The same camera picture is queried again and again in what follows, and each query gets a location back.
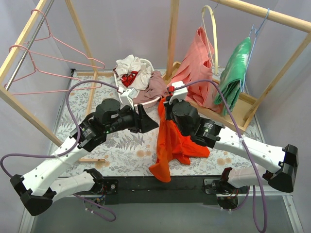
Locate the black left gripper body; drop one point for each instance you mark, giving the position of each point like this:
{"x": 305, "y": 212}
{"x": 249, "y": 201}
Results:
{"x": 140, "y": 119}

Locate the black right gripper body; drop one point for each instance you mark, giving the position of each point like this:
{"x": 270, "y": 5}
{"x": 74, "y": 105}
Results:
{"x": 167, "y": 109}

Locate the orange t shirt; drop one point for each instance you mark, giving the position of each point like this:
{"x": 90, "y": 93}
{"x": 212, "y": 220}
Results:
{"x": 172, "y": 145}

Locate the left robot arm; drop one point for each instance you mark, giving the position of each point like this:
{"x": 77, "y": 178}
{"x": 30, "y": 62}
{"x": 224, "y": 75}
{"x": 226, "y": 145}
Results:
{"x": 41, "y": 187}

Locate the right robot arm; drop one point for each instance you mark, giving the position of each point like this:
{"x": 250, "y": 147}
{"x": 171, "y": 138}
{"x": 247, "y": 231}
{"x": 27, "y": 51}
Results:
{"x": 271, "y": 165}

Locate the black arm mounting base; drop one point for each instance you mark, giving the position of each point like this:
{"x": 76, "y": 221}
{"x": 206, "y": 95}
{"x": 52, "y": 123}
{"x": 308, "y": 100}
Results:
{"x": 181, "y": 189}

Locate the cream plastic hanger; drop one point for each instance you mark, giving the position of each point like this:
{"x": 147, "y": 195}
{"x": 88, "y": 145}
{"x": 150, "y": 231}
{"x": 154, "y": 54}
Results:
{"x": 212, "y": 31}

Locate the white laundry basket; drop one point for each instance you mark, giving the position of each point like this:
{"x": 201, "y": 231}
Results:
{"x": 146, "y": 104}

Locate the floral patterned table mat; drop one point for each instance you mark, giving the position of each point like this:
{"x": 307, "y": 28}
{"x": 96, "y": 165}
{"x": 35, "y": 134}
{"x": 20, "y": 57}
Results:
{"x": 131, "y": 154}

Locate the mauve cloth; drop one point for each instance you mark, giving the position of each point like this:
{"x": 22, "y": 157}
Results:
{"x": 156, "y": 88}

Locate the red patterned cloth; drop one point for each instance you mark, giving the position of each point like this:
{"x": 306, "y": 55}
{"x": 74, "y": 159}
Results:
{"x": 128, "y": 79}

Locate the salmon pink garment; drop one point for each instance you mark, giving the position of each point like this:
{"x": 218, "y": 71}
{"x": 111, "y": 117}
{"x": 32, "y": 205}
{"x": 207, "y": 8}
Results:
{"x": 197, "y": 65}

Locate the right wooden clothes rack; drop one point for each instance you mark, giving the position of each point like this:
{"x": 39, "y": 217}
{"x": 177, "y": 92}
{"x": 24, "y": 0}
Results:
{"x": 246, "y": 106}

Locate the white cloth in basket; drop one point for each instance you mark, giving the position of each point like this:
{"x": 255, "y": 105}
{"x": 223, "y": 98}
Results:
{"x": 133, "y": 63}

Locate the green white garment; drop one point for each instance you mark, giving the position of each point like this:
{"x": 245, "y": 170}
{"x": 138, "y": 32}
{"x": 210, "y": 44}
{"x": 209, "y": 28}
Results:
{"x": 232, "y": 75}

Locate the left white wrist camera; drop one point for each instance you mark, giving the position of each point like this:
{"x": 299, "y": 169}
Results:
{"x": 127, "y": 97}

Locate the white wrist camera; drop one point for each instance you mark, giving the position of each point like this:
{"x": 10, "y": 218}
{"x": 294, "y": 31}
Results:
{"x": 177, "y": 92}
{"x": 127, "y": 97}

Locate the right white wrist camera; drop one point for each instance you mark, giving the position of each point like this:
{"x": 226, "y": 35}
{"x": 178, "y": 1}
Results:
{"x": 177, "y": 92}

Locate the light blue wire hanger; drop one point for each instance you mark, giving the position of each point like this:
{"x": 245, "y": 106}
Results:
{"x": 256, "y": 34}

